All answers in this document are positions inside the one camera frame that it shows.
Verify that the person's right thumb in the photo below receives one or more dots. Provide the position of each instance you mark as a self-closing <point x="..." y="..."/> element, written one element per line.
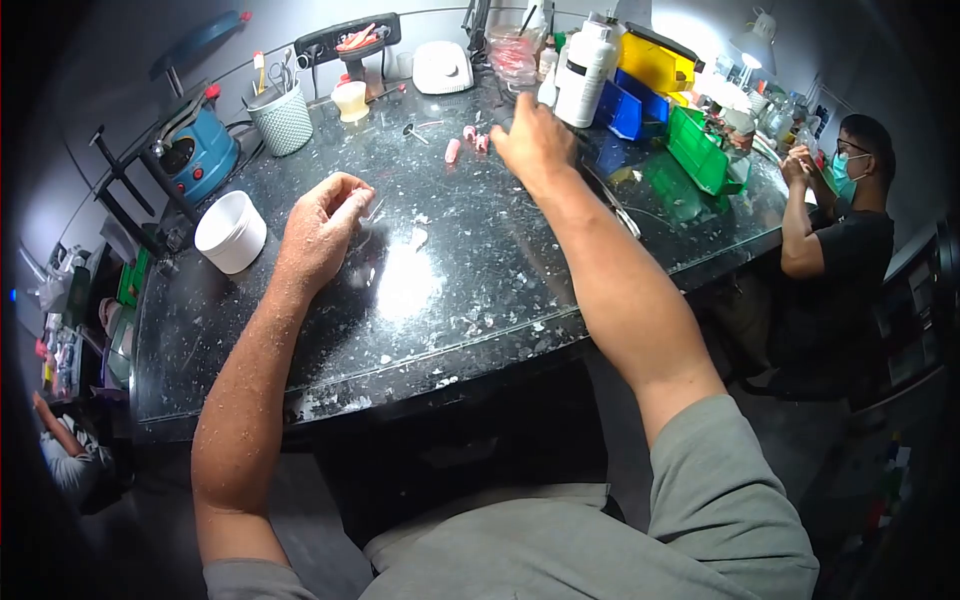
<point x="502" y="142"/>

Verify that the blue storage bin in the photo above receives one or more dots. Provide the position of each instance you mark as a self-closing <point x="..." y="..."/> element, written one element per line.
<point x="630" y="109"/>

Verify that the small cream cup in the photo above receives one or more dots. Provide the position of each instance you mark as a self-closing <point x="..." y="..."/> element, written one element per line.
<point x="350" y="101"/>

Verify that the small pink wax piece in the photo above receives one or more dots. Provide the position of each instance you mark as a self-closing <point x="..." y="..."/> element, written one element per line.
<point x="482" y="142"/>
<point x="469" y="133"/>

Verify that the long pink wax piece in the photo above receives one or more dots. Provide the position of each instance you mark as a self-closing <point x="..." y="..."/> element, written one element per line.
<point x="452" y="151"/>

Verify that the white rounded device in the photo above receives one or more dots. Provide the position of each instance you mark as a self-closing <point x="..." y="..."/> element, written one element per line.
<point x="442" y="69"/>

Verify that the person's left index finger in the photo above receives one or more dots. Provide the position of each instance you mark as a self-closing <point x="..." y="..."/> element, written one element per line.
<point x="343" y="182"/>

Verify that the blue polishing machine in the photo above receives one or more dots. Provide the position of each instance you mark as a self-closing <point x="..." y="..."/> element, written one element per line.
<point x="196" y="154"/>

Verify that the yellow storage bin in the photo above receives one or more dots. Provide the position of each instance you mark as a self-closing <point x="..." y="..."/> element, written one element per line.
<point x="656" y="64"/>

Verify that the large white bottle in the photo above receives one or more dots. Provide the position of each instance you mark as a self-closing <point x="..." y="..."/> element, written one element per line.
<point x="586" y="75"/>

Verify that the black handpiece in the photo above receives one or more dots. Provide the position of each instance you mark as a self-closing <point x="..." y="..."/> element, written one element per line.
<point x="505" y="118"/>

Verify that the person's right hand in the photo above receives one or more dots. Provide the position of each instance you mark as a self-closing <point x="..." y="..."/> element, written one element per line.
<point x="536" y="146"/>

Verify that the metal tweezers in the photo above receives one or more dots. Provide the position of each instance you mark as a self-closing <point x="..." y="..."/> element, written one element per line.
<point x="615" y="206"/>

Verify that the person's right fingers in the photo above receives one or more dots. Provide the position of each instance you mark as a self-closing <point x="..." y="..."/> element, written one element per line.
<point x="532" y="111"/>

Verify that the person's body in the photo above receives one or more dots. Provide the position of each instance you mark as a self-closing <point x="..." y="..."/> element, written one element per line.
<point x="585" y="540"/>

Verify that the person's left hand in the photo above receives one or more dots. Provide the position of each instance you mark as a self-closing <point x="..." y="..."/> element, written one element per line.
<point x="319" y="232"/>

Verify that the white round jar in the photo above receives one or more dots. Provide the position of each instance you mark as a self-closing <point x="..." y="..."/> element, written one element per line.
<point x="230" y="232"/>

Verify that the black power strip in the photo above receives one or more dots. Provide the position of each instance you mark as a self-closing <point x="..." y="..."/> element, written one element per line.
<point x="349" y="39"/>

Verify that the black metal stand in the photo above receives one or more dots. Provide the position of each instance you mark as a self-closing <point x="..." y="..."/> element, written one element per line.
<point x="131" y="187"/>

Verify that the small white bottle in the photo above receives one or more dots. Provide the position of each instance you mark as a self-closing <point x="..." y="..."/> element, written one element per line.
<point x="548" y="71"/>

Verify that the teal patterned tool cup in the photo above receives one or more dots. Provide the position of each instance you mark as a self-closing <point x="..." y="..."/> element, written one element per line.
<point x="281" y="120"/>

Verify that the dark round lamp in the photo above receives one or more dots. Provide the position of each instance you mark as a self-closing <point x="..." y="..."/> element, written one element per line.
<point x="196" y="45"/>

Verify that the metal pin with round head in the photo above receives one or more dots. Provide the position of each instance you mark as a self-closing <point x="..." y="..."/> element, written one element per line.
<point x="414" y="133"/>

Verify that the person's left thumb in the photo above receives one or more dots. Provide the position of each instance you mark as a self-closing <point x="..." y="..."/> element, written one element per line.
<point x="354" y="211"/>

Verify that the green storage bin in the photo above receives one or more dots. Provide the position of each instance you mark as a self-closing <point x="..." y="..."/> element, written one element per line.
<point x="697" y="150"/>

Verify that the white desk lamp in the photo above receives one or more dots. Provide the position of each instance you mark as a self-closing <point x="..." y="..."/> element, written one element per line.
<point x="756" y="43"/>

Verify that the clear container with red pieces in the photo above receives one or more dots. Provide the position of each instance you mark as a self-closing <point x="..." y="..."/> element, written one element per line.
<point x="514" y="56"/>

